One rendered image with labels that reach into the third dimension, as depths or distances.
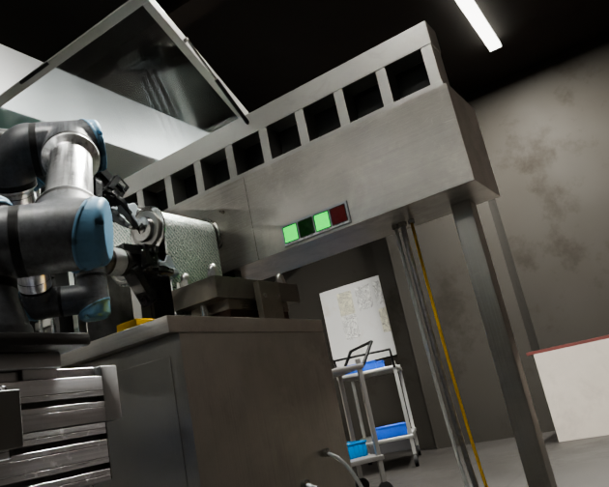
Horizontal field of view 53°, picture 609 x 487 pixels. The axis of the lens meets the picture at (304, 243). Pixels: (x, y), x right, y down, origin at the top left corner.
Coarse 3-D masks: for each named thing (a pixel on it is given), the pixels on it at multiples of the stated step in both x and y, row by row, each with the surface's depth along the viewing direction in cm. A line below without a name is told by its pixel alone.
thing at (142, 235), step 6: (144, 216) 184; (138, 222) 185; (144, 222) 183; (150, 222) 182; (138, 228) 185; (144, 228) 183; (150, 228) 182; (138, 234) 184; (144, 234) 183; (150, 234) 182; (138, 240) 184; (144, 240) 183
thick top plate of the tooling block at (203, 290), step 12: (216, 276) 164; (228, 276) 169; (180, 288) 170; (192, 288) 167; (204, 288) 165; (216, 288) 163; (228, 288) 167; (240, 288) 171; (252, 288) 176; (288, 288) 192; (180, 300) 169; (192, 300) 167; (204, 300) 164; (216, 300) 166; (252, 300) 176; (288, 300) 190
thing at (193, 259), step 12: (168, 240) 183; (168, 252) 181; (180, 252) 185; (192, 252) 190; (204, 252) 195; (216, 252) 200; (180, 264) 184; (192, 264) 188; (204, 264) 193; (216, 264) 198; (180, 276) 182; (192, 276) 186; (204, 276) 191
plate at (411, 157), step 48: (432, 96) 175; (336, 144) 191; (384, 144) 182; (432, 144) 173; (480, 144) 186; (240, 192) 210; (288, 192) 199; (336, 192) 189; (384, 192) 180; (432, 192) 172; (480, 192) 178; (240, 240) 207; (336, 240) 197
